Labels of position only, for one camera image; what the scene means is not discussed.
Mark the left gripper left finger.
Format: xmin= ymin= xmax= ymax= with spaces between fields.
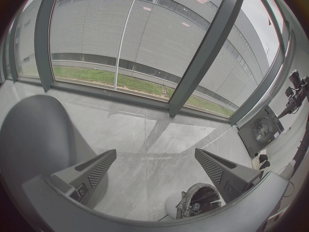
xmin=50 ymin=149 xmax=118 ymax=204

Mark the black garment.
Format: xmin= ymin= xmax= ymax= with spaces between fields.
xmin=257 ymin=154 xmax=270 ymax=169

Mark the white perforated basket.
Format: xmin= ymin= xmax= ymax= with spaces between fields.
xmin=251 ymin=151 xmax=271 ymax=171

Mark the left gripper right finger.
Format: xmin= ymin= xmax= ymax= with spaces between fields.
xmin=194 ymin=148 xmax=263 ymax=204

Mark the black plastic bag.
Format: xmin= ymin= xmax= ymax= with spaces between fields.
xmin=176 ymin=183 xmax=221 ymax=220

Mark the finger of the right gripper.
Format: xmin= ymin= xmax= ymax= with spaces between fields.
xmin=277 ymin=105 xmax=294 ymax=120

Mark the black plastic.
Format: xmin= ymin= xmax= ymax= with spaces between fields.
xmin=189 ymin=202 xmax=202 ymax=214

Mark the window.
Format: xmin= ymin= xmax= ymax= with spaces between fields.
xmin=0 ymin=0 xmax=298 ymax=130

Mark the dark grey washing machine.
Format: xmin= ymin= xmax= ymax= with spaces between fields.
xmin=238 ymin=104 xmax=285 ymax=158

